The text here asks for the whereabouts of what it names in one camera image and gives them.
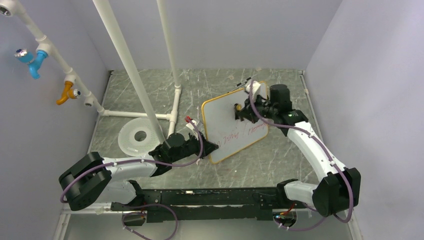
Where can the white perforated disc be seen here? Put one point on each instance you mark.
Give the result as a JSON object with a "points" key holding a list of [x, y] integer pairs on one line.
{"points": [[137, 137]]}

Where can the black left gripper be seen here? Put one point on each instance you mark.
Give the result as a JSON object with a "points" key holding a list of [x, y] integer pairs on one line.
{"points": [[208, 147]]}

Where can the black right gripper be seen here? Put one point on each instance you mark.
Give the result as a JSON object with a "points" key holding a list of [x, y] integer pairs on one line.
{"points": [[247, 112]]}

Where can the blue plastic faucet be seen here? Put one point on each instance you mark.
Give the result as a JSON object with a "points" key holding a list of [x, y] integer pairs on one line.
{"points": [[34, 63]]}

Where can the orange plastic faucet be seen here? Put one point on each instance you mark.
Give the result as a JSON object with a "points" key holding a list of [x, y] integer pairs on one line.
{"points": [[68, 93]]}

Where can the black wire board stand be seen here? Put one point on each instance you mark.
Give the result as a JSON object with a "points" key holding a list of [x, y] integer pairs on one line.
{"points": [[246, 82]]}

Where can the white pvc pipe frame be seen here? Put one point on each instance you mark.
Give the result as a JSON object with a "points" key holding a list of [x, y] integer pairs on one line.
{"points": [[10, 8]]}

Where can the yellow framed whiteboard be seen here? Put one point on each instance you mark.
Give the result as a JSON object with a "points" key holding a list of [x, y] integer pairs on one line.
{"points": [[223, 129]]}

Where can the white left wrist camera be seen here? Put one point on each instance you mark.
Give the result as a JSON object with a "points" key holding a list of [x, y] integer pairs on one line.
{"points": [[192, 124]]}

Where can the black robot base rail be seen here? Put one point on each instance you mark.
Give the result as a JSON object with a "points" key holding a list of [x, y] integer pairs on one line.
{"points": [[159, 205]]}

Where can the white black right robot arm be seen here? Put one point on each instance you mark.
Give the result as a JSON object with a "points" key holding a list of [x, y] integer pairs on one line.
{"points": [[338, 190]]}

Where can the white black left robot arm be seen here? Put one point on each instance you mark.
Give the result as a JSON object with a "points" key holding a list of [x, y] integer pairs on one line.
{"points": [[96, 179]]}

